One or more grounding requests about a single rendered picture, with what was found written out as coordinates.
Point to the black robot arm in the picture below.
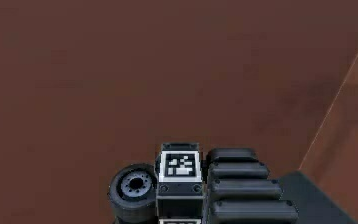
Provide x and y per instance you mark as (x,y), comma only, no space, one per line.
(243,190)

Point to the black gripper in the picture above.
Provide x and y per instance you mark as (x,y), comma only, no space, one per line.
(133,193)

